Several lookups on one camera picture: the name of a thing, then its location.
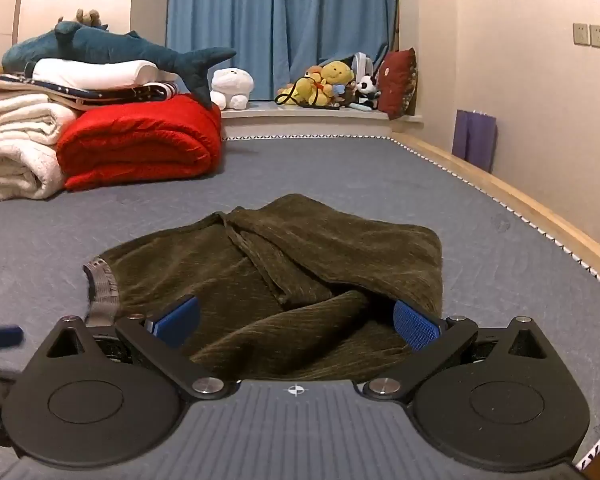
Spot navy patterned blanket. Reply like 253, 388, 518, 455
0, 74, 181, 111

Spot cream folded blanket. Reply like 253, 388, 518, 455
0, 92, 81, 202

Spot purple paper bag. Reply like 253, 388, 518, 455
452, 109, 498, 173

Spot red cushion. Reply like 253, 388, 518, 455
376, 48, 418, 121

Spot olive green pants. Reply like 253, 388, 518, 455
83, 193, 443, 383

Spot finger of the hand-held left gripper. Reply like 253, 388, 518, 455
0, 326, 24, 352

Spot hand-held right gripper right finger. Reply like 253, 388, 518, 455
362, 300, 576, 402

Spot white plush toy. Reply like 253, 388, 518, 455
210, 67, 255, 111

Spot blue curtain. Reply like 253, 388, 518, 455
166, 0, 400, 102

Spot white pillow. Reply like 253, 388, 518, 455
31, 58, 158, 90

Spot yellow plush toy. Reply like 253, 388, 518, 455
278, 76, 331, 107

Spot grey mattress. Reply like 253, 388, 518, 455
0, 135, 600, 480

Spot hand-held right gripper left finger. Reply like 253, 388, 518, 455
24, 295, 239, 401

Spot red folded quilt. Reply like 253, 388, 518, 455
56, 94, 223, 192

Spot panda plush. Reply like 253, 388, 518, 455
355, 75, 382, 111

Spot wooden bed frame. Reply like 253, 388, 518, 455
390, 130, 600, 301

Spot blue shark plush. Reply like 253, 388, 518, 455
1, 21, 237, 111

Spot brown plush toy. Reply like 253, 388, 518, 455
75, 8, 110, 31

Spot white window sill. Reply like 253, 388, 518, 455
220, 100, 425, 140

